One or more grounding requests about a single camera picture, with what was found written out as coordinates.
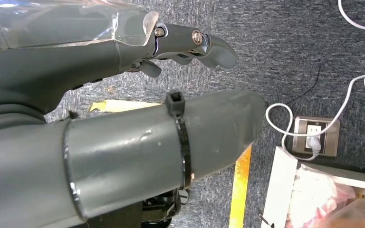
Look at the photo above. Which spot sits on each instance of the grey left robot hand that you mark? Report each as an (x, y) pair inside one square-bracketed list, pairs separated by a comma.
[(132, 151)]

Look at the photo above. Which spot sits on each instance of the yellow floor tape corner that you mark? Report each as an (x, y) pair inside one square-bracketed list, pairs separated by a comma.
[(240, 188)]

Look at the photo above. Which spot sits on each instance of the white shelf tray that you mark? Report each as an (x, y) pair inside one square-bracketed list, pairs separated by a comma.
[(280, 188)]

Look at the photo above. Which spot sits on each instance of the white power plug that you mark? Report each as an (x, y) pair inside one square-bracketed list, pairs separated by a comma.
[(313, 142)]

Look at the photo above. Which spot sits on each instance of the plastic bag pink contents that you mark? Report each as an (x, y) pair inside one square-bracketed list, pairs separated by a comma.
[(314, 195)]

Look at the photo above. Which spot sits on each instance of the steel floor power outlet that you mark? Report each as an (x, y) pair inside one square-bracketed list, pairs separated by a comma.
[(331, 148)]

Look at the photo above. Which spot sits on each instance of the black mechanical bracket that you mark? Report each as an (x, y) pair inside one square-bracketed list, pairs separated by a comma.
[(157, 207)]

